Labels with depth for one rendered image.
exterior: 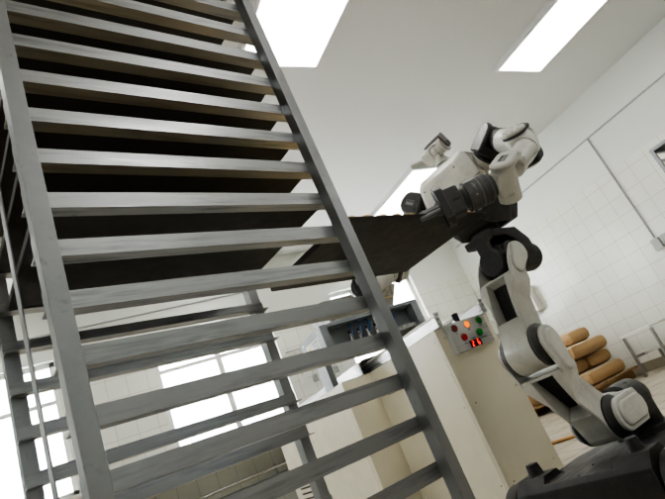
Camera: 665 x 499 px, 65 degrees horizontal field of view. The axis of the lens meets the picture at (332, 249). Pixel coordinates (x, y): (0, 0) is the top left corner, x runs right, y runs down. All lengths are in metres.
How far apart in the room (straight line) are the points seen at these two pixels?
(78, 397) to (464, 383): 1.91
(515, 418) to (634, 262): 4.27
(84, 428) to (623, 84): 6.24
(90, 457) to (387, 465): 2.31
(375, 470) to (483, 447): 0.69
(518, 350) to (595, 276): 5.11
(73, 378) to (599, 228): 6.33
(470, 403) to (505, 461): 0.27
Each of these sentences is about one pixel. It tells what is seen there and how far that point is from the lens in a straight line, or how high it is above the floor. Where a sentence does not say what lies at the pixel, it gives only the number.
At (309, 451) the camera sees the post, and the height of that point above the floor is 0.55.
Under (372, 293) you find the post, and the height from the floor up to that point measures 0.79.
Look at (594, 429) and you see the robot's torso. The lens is 1.99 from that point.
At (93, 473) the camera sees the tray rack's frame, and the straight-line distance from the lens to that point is 0.77.
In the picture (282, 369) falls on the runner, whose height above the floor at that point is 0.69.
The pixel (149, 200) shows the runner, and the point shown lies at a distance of 1.01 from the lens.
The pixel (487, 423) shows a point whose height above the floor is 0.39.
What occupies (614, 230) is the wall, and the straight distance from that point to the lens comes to 6.66.
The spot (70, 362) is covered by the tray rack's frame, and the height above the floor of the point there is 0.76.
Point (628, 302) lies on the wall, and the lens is 6.76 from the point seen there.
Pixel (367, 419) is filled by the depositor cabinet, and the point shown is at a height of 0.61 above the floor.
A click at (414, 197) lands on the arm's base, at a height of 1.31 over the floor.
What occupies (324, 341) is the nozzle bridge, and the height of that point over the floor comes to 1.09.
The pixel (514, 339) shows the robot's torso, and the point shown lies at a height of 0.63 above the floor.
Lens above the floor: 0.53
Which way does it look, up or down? 20 degrees up
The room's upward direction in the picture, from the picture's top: 23 degrees counter-clockwise
